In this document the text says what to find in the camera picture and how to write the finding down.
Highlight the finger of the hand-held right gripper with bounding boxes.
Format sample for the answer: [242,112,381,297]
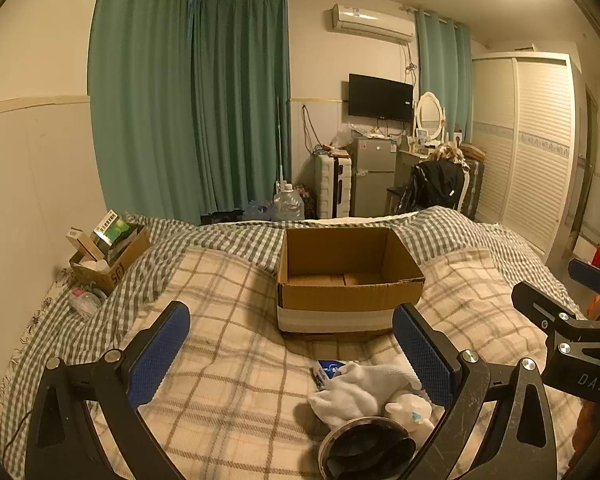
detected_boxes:
[568,258,600,322]
[511,281,581,332]

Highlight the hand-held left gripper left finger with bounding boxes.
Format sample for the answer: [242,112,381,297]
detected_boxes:
[24,301,192,480]

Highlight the small cardboard box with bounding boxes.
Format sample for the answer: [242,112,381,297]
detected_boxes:
[69,225,151,297]

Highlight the clear water jug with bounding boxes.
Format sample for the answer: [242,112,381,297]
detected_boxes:
[272,183,306,221]

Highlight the small white bottle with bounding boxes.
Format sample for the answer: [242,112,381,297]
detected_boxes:
[384,394,434,434]

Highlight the dark suitcase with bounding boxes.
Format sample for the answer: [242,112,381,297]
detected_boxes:
[460,157,486,221]

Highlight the clear plastic bag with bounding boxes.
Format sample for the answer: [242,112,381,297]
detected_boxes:
[70,285,107,319]

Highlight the blue and white packet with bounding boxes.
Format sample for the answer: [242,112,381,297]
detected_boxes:
[311,359,354,391]

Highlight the beige plaid blanket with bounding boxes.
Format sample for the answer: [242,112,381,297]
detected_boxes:
[87,247,587,480]

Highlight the blue plastic bag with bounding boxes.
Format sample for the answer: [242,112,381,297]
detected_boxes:
[242,200,274,221]

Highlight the narrow green curtain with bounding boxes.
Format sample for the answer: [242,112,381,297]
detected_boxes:
[414,10,474,147]

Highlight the black jacket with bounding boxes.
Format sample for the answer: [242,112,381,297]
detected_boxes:
[396,160,469,214]

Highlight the green carton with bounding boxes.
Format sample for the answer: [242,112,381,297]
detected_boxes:
[92,209,132,257]

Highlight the black television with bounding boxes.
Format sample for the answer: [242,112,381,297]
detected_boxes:
[348,73,414,123]

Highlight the black round metal-rimmed cup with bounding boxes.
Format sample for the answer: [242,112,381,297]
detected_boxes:
[319,417,424,480]

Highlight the white dressing table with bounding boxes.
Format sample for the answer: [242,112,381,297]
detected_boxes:
[396,146,433,171]

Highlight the patterned scarf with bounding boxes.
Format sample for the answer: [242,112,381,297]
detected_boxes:
[431,143,474,167]

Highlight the white carton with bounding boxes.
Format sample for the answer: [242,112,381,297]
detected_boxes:
[65,228,106,262]

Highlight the white oval mirror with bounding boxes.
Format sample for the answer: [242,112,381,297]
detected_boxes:
[414,91,447,142]

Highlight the grey fridge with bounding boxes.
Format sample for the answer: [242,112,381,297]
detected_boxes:
[350,137,397,219]

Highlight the white cloth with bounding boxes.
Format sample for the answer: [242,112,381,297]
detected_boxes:
[307,362,426,428]

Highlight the green checked duvet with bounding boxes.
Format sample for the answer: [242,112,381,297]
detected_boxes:
[0,206,573,461]

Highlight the white suitcase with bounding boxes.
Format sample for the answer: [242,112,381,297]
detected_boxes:
[313,152,354,220]

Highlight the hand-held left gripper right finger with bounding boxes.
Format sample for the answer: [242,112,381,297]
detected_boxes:
[392,302,564,480]

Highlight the white louvred wardrobe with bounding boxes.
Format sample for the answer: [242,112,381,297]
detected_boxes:
[470,52,582,257]

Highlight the wide green curtain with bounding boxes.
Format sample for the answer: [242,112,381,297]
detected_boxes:
[189,0,293,223]
[87,0,197,222]

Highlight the white air conditioner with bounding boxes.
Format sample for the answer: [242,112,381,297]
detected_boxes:
[327,3,415,44]

